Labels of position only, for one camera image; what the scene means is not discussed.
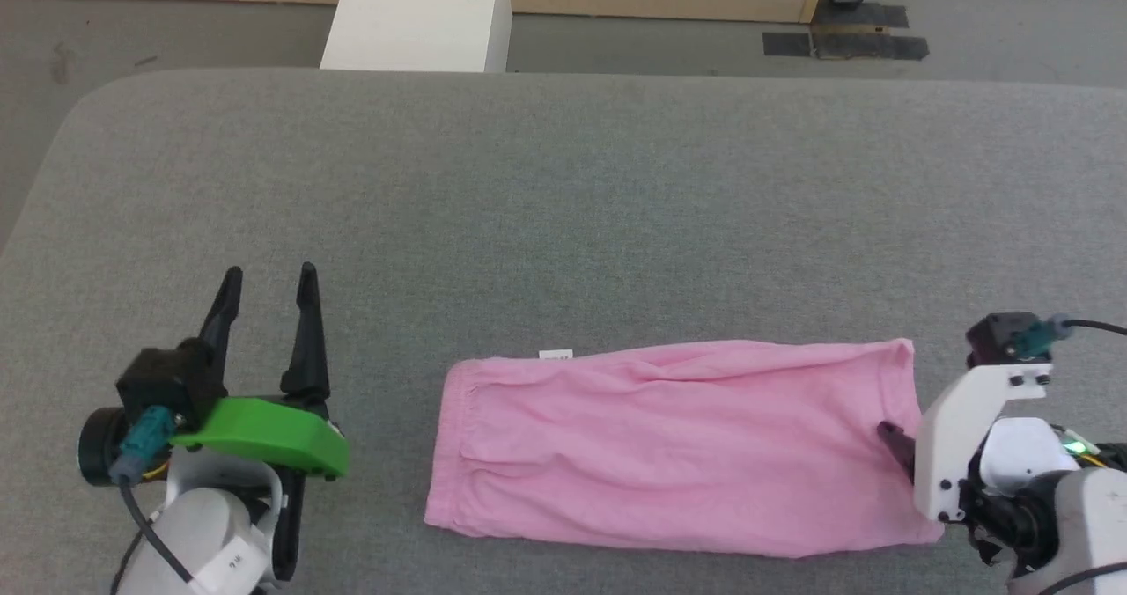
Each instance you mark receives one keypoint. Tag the large black floor mat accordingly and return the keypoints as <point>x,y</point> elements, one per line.
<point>867,36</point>

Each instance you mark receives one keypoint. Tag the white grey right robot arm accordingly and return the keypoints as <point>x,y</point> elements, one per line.
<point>1057,498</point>

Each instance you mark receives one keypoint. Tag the small black floor mat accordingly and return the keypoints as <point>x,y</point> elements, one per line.
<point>786,44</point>

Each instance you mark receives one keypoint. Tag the white block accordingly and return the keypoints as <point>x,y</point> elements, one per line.
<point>418,14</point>

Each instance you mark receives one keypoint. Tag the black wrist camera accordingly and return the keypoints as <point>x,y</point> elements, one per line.
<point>1004,340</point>
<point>163,384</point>

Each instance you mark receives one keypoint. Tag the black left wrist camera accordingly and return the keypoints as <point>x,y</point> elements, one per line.
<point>163,384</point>

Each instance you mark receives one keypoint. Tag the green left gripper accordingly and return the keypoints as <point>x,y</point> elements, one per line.
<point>264,432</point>

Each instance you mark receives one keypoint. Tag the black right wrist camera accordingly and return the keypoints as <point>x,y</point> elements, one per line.
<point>1004,340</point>

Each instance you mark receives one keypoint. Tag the pink cloth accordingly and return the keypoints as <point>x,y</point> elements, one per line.
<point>669,445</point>

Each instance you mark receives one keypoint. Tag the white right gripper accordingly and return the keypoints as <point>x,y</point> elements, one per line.
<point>955,437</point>

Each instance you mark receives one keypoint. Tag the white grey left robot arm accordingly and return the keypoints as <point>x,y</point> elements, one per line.
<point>202,533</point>

